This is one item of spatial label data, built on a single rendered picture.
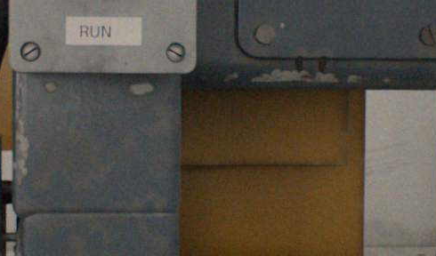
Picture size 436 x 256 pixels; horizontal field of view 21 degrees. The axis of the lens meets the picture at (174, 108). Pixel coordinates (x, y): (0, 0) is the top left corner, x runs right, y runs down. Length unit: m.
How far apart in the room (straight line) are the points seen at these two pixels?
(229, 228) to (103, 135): 0.32
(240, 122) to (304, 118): 0.04
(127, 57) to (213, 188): 0.36
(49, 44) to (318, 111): 0.34
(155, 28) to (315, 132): 0.33
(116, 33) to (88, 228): 0.10
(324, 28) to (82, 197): 0.13
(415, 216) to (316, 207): 5.19
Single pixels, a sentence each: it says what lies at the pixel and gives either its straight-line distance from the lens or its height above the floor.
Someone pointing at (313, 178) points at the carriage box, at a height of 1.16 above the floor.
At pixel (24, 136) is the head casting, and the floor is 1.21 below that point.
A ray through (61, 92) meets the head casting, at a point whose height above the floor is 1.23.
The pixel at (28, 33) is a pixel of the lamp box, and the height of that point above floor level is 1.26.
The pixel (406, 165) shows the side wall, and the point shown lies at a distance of 5.99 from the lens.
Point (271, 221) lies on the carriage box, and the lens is 0.84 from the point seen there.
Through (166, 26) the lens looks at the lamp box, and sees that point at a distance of 0.48.
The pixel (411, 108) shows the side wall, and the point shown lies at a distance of 5.98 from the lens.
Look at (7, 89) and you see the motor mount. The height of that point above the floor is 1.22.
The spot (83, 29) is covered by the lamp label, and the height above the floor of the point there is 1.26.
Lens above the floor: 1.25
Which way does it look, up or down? 3 degrees down
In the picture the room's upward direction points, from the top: straight up
